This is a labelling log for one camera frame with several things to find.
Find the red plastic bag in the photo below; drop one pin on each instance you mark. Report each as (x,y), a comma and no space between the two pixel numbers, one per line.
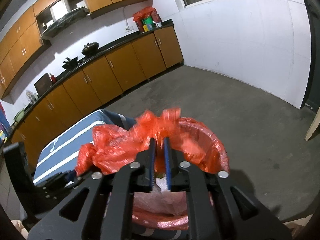
(113,147)

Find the glass jar on counter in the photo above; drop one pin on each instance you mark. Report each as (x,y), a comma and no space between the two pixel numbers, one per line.
(32,97)

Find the person left hand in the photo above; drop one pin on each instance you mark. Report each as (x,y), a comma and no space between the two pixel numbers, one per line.
(20,228)

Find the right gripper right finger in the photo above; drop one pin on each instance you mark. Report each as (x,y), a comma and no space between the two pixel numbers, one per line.
(217,207)

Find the red bottle on counter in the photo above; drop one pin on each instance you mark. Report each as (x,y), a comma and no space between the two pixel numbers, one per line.
(53,78)

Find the upper wooden kitchen cabinets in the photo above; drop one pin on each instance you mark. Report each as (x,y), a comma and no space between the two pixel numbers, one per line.
(30,35)

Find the white wooden frame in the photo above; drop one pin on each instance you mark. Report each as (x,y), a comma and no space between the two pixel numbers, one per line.
(313,126)

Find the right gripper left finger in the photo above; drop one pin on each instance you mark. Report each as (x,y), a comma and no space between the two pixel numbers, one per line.
(102,206)

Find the black wok with lid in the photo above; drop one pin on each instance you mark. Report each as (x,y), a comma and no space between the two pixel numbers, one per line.
(90,49)

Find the wooden kitchen cabinets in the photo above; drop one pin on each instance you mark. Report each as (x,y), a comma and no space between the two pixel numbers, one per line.
(30,35)
(122,66)

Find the red plastic trash basket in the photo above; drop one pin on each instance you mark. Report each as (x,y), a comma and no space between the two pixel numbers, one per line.
(200,154)

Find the green box on counter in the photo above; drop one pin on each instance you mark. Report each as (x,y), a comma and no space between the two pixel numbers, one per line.
(148,24)

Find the red bag on counter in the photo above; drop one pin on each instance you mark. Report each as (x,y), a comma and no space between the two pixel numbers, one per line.
(144,13)

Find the black wok pan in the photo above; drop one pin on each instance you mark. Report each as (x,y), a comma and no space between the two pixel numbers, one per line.
(70,63)

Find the dark wooden cutting board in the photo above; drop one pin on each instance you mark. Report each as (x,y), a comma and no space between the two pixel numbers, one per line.
(43,84)

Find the white translucent plastic bag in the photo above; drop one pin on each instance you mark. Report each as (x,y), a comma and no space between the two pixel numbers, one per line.
(161,200)

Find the steel range hood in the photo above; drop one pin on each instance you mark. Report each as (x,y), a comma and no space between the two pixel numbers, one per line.
(60,16)

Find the lower wooden kitchen cabinets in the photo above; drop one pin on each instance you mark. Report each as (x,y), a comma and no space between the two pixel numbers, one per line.
(122,66)

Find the blue striped tablecloth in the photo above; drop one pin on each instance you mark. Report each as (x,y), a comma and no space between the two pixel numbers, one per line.
(61,154)

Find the green cooking pot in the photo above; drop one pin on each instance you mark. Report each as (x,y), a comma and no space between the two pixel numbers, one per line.
(18,117)

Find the black countertop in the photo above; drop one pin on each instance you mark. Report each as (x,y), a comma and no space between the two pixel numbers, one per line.
(82,63)

